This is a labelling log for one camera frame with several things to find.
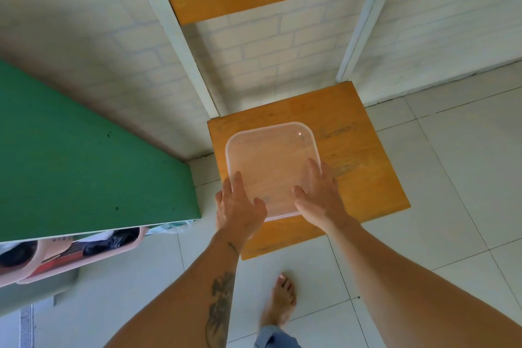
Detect green table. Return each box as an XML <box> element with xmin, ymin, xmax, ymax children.
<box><xmin>0</xmin><ymin>59</ymin><xmax>201</xmax><ymax>243</ymax></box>

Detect person's right hand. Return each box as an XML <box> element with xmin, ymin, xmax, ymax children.
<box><xmin>291</xmin><ymin>157</ymin><xmax>360</xmax><ymax>235</ymax></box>

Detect person's bare foot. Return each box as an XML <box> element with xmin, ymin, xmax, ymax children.
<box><xmin>260</xmin><ymin>274</ymin><xmax>297</xmax><ymax>329</ymax></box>

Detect grey plastic bin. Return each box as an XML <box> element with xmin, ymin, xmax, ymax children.
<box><xmin>0</xmin><ymin>269</ymin><xmax>80</xmax><ymax>317</ymax></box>

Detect black cloth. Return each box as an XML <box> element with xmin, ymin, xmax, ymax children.
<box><xmin>83</xmin><ymin>228</ymin><xmax>141</xmax><ymax>257</ymax></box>

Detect clear square plastic container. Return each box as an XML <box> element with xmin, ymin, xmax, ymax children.
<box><xmin>225</xmin><ymin>122</ymin><xmax>322</xmax><ymax>223</ymax></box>

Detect grey-blue shorts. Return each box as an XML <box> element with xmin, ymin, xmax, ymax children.
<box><xmin>254</xmin><ymin>324</ymin><xmax>303</xmax><ymax>348</ymax></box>

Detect wooden chair with white frame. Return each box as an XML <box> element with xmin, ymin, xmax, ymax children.
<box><xmin>124</xmin><ymin>0</ymin><xmax>411</xmax><ymax>260</ymax></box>

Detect person's right forearm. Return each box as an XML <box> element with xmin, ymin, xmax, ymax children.
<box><xmin>325</xmin><ymin>217</ymin><xmax>522</xmax><ymax>348</ymax></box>

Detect pale plastic bag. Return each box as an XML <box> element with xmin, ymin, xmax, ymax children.
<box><xmin>146</xmin><ymin>219</ymin><xmax>194</xmax><ymax>237</ymax></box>

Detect pink plastic basket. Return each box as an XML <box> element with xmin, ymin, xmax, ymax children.
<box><xmin>0</xmin><ymin>226</ymin><xmax>149</xmax><ymax>288</ymax></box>

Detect metal floor drain grate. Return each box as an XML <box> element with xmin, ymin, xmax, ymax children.
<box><xmin>19</xmin><ymin>304</ymin><xmax>35</xmax><ymax>348</ymax></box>

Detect person's left hand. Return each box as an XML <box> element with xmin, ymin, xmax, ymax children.
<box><xmin>215</xmin><ymin>171</ymin><xmax>268</xmax><ymax>244</ymax></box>

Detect person's left forearm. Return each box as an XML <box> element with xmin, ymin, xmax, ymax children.
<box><xmin>105</xmin><ymin>230</ymin><xmax>245</xmax><ymax>348</ymax></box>

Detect red cloth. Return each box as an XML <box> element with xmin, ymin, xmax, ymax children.
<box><xmin>25</xmin><ymin>241</ymin><xmax>88</xmax><ymax>278</ymax></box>

